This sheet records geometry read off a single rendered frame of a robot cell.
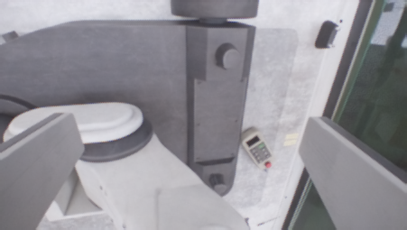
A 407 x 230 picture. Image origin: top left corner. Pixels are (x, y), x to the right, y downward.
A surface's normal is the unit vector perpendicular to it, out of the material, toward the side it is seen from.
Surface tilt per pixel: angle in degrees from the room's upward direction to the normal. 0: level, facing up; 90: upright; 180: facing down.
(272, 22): 0
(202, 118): 0
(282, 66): 0
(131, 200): 90
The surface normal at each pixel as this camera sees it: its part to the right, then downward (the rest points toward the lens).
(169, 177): 0.03, -0.87
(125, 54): 0.22, 0.48
